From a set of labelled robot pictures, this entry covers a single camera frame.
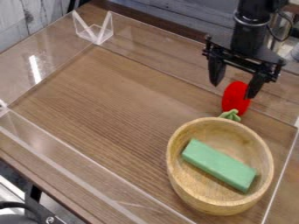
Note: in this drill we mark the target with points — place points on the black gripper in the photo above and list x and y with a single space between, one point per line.
263 63

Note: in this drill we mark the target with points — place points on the red knitted fruit green stem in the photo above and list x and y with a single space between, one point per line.
234 101

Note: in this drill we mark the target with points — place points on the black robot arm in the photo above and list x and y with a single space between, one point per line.
243 48

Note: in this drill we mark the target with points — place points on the round wooden bowl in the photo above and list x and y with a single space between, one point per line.
202 191

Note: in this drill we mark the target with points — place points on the clear acrylic tray walls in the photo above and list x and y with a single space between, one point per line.
90 111

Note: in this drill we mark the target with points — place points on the green rectangular block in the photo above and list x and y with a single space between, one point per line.
219 165

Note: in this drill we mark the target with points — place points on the clear acrylic corner bracket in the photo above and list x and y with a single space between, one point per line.
94 33

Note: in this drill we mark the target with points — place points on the black table leg bracket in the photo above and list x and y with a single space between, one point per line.
37 214

